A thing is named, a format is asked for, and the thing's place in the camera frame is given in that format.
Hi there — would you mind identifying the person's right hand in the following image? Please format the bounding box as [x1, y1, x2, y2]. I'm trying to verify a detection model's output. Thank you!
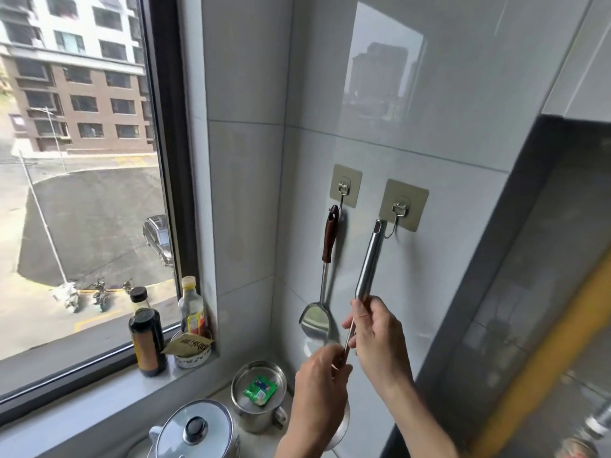
[342, 295, 416, 401]

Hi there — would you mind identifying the person's left hand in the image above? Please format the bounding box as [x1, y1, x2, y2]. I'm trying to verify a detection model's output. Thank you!
[290, 344, 354, 450]

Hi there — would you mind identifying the stainless steel ladle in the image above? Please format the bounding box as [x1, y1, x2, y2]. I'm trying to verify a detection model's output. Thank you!
[329, 218, 388, 452]

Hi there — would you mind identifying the steel spatula with brown handle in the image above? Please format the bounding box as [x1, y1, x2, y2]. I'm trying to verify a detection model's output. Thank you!
[298, 204, 341, 340]

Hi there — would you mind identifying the green packet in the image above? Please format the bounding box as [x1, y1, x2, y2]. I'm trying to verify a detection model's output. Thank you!
[243, 375, 279, 406]

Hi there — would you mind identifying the steel mug with lid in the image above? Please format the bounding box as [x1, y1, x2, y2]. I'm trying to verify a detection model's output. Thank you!
[230, 361, 290, 434]

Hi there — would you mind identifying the small glass lid, black knob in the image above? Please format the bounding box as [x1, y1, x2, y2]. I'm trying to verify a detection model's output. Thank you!
[155, 400, 235, 458]

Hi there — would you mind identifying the small white patterned cup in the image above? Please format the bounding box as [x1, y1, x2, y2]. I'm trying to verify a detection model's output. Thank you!
[172, 328, 214, 370]

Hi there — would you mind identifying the clear bottle with yellow cap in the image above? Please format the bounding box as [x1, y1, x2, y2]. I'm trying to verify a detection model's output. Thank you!
[178, 276, 207, 339]

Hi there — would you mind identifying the dark steel range hood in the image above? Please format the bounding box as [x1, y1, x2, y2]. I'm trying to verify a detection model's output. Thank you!
[381, 114, 611, 458]

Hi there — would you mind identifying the white enamel pot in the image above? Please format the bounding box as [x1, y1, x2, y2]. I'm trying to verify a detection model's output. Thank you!
[148, 399, 242, 458]

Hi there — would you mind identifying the dark soy sauce bottle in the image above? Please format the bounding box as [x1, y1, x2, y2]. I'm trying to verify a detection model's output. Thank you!
[127, 286, 169, 378]

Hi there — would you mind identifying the parked car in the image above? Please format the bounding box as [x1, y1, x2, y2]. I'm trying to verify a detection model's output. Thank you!
[142, 214, 175, 268]

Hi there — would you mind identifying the white window sill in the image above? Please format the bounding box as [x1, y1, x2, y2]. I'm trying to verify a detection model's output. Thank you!
[0, 347, 220, 458]

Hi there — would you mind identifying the white parked scooter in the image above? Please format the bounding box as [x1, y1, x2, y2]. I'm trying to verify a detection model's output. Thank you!
[51, 281, 81, 313]

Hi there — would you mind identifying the brown apartment building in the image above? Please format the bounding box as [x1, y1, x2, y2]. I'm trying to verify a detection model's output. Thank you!
[0, 0, 156, 156]

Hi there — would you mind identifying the large adhesive wall hook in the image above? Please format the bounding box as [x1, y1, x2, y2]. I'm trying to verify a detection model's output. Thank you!
[379, 178, 430, 239]

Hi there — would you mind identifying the small adhesive wall hook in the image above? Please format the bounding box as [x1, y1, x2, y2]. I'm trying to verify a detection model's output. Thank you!
[330, 163, 363, 209]

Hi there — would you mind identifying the dark window frame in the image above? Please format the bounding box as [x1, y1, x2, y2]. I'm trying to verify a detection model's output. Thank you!
[0, 0, 199, 425]

